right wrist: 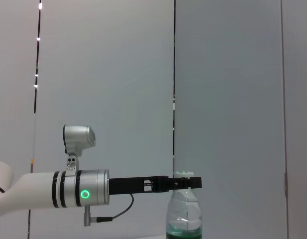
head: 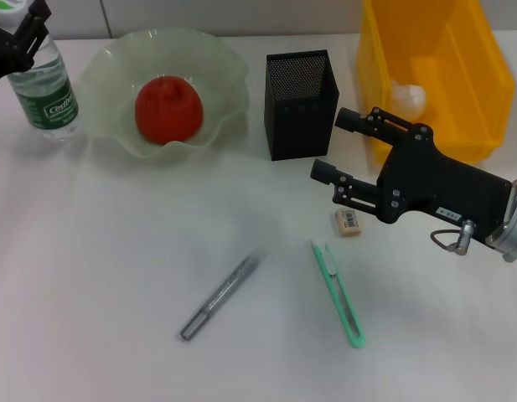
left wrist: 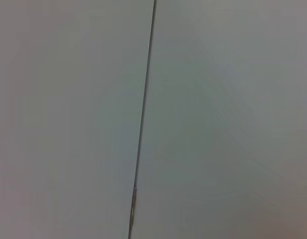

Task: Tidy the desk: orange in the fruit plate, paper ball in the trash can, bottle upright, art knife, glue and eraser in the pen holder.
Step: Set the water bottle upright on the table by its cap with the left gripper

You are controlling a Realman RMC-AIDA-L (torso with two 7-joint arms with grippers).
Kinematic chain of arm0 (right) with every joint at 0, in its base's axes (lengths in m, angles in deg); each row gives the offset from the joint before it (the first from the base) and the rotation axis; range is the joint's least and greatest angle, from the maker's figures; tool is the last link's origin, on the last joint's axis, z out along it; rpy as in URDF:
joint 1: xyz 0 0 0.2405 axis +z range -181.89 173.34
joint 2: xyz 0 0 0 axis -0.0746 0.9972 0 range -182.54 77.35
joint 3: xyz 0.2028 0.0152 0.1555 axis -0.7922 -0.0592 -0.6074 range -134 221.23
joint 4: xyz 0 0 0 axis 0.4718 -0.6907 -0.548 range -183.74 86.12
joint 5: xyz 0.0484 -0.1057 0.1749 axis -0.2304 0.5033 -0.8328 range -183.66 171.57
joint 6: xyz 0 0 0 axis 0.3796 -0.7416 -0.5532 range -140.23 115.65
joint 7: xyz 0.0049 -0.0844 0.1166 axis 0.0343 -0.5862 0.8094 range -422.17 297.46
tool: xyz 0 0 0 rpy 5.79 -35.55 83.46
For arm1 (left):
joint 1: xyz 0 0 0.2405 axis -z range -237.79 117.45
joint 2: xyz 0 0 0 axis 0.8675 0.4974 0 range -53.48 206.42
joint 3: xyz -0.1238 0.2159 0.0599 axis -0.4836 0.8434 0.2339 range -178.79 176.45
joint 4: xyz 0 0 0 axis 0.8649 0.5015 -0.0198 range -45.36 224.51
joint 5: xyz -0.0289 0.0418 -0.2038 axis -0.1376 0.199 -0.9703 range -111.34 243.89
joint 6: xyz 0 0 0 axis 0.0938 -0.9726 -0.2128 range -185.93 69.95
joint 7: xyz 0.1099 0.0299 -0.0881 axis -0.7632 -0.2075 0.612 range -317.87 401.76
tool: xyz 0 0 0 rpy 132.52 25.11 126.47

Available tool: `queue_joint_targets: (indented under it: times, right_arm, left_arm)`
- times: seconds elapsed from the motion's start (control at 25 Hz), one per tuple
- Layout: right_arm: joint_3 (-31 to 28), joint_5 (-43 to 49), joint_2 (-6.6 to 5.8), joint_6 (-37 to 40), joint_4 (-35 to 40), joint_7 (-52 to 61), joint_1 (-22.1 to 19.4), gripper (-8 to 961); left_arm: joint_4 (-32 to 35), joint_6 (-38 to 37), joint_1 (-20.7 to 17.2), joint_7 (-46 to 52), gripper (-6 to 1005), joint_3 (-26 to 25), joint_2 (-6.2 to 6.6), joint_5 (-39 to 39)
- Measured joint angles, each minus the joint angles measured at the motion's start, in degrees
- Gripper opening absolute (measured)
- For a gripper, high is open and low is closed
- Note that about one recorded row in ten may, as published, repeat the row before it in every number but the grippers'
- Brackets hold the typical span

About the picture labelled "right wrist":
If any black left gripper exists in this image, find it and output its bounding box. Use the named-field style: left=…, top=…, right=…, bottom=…
left=108, top=175, right=203, bottom=196

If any left gripper cable with plug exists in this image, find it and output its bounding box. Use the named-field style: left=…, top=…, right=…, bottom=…
left=83, top=192, right=134, bottom=227

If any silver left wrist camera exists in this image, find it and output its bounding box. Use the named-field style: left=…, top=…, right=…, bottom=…
left=62, top=124, right=97, bottom=173

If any clear bottle with green label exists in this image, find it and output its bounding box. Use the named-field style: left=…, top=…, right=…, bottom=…
left=165, top=170, right=204, bottom=239

